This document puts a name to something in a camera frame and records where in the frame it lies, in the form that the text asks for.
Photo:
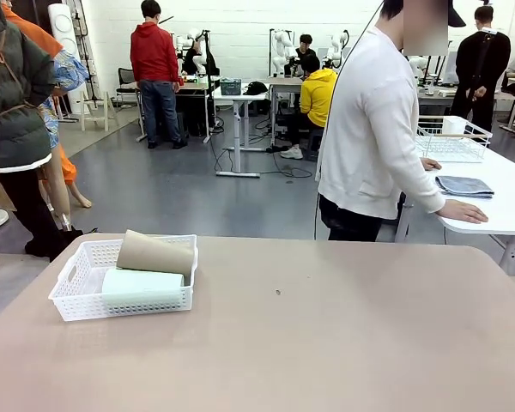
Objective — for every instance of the person's left hand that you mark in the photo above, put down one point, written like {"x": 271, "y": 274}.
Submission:
{"x": 431, "y": 164}

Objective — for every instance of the person's right hand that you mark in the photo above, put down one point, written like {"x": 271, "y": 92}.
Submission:
{"x": 465, "y": 212}

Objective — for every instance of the blue cloth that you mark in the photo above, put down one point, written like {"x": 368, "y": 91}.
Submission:
{"x": 465, "y": 186}

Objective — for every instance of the brown cup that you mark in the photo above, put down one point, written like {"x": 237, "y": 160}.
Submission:
{"x": 154, "y": 255}

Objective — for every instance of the light green cup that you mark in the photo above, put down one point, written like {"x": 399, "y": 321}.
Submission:
{"x": 141, "y": 285}

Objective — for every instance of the white perforated plastic basket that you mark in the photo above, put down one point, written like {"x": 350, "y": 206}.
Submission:
{"x": 86, "y": 307}

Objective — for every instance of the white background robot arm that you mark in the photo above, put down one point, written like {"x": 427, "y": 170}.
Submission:
{"x": 283, "y": 47}
{"x": 196, "y": 38}
{"x": 339, "y": 45}

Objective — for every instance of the person's right forearm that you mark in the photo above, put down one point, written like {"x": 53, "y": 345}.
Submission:
{"x": 429, "y": 193}

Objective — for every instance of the white side table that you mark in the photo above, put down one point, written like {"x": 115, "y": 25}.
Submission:
{"x": 506, "y": 201}

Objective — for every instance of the white container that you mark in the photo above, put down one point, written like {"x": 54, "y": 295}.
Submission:
{"x": 455, "y": 125}

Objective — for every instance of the person in white sweater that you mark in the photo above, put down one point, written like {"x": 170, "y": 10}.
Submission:
{"x": 369, "y": 129}

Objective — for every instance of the person in yellow hoodie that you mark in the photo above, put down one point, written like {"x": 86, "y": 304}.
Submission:
{"x": 319, "y": 94}

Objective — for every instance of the black overhead lamp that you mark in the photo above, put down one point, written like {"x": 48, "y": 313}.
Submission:
{"x": 455, "y": 13}

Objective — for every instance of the brown top desk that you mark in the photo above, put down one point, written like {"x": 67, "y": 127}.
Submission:
{"x": 285, "y": 81}

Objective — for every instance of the seated person in dark top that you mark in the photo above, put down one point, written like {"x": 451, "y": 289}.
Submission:
{"x": 304, "y": 53}

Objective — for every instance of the black cap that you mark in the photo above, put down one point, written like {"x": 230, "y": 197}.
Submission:
{"x": 255, "y": 88}

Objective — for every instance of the white height-adjustable desk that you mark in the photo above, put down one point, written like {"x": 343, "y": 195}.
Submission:
{"x": 238, "y": 129}

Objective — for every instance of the green plastic crate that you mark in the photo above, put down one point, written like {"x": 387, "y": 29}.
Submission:
{"x": 231, "y": 86}

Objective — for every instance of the wooden top desk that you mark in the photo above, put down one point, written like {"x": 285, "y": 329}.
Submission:
{"x": 195, "y": 86}

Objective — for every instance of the person in black clothes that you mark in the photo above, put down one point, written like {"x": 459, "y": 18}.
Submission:
{"x": 193, "y": 58}

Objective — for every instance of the person in red hoodie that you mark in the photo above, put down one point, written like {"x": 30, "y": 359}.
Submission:
{"x": 152, "y": 47}

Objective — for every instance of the black office chair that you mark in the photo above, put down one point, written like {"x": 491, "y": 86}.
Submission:
{"x": 126, "y": 81}

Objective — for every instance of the white step stool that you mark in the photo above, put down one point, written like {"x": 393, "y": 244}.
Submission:
{"x": 95, "y": 111}

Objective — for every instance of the tall white tower fan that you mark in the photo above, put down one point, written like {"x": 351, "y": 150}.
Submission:
{"x": 64, "y": 30}

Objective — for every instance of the figure in orange clothes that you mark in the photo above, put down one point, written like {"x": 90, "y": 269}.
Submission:
{"x": 32, "y": 32}

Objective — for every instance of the person in green jacket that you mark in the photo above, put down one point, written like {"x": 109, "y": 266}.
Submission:
{"x": 13, "y": 86}

